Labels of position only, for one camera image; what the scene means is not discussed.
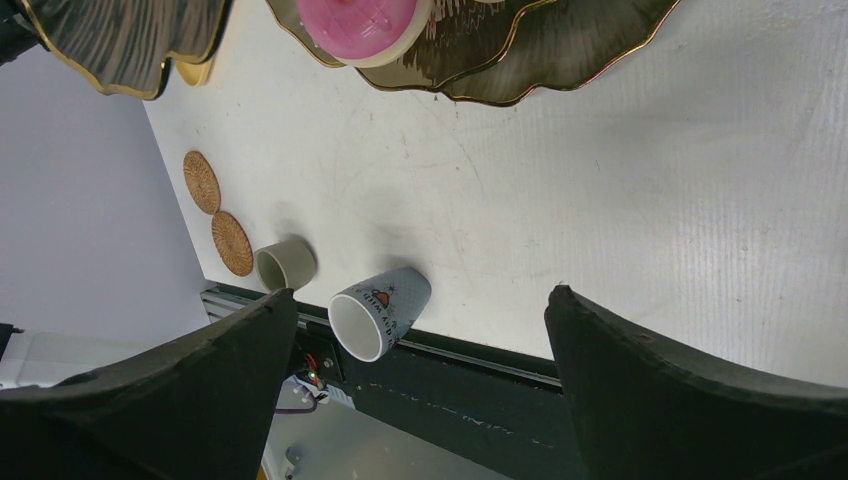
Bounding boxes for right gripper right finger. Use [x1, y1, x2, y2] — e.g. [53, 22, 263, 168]
[544, 285, 847, 479]

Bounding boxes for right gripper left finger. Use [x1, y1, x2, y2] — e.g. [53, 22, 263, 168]
[1, 289, 298, 479]

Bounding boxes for pink frosted donut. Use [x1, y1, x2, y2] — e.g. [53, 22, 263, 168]
[296, 0, 435, 68]

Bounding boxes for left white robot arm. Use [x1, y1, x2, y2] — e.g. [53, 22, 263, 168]
[1, 323, 174, 390]

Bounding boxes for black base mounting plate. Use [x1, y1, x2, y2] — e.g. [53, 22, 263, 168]
[198, 282, 584, 480]

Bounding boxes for grey small cup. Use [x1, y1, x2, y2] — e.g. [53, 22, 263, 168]
[254, 237, 318, 292]

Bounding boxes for blue grey mug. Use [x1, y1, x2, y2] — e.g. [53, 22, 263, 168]
[328, 267, 432, 363]

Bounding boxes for yellow serving tray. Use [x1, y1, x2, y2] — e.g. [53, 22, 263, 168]
[174, 58, 215, 87]

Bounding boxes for three tier glass stand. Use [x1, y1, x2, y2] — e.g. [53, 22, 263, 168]
[1, 1, 674, 107]

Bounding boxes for left white cable duct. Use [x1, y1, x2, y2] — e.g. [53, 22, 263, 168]
[284, 375, 355, 409]

